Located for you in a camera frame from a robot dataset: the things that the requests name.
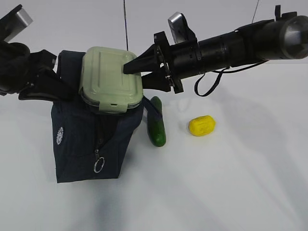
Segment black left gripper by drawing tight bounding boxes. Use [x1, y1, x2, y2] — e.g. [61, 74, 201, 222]
[18, 50, 76, 102]

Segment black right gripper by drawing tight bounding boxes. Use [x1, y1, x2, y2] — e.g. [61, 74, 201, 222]
[123, 31, 184, 94]

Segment green lid glass food container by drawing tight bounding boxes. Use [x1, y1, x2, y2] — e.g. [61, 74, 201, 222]
[79, 47, 143, 114]

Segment green cucumber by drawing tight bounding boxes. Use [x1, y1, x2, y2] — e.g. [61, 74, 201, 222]
[147, 111, 167, 147]

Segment navy blue lunch bag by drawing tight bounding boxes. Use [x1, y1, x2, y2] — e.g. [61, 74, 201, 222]
[51, 51, 162, 183]

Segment yellow lemon-shaped item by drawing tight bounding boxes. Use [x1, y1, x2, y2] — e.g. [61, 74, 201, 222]
[188, 115, 216, 137]

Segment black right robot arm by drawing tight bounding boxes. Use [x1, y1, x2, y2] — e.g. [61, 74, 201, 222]
[123, 5, 308, 93]

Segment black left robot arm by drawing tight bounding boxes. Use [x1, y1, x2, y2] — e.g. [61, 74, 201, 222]
[0, 41, 76, 102]

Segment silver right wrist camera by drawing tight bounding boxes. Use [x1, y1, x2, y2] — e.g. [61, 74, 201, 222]
[168, 12, 189, 44]

